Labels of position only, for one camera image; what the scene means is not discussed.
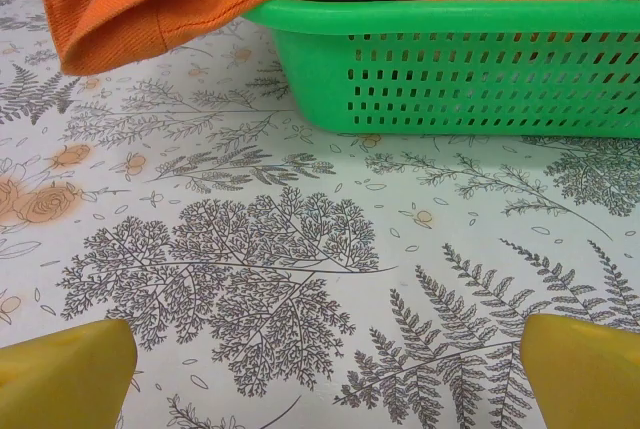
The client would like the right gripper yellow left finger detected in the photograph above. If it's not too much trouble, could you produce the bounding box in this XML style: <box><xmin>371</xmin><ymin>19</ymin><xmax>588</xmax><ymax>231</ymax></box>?
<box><xmin>0</xmin><ymin>318</ymin><xmax>139</xmax><ymax>429</ymax></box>

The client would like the green plastic basket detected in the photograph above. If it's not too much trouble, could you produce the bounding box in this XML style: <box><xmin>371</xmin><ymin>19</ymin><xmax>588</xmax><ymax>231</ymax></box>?
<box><xmin>241</xmin><ymin>0</ymin><xmax>640</xmax><ymax>139</ymax></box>

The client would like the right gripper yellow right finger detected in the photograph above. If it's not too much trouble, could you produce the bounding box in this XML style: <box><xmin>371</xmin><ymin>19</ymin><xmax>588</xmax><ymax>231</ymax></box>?
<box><xmin>519</xmin><ymin>313</ymin><xmax>640</xmax><ymax>429</ymax></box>

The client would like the floral tablecloth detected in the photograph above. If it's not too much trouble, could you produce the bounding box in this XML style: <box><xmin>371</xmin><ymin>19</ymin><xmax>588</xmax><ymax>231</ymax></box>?
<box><xmin>0</xmin><ymin>0</ymin><xmax>640</xmax><ymax>429</ymax></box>

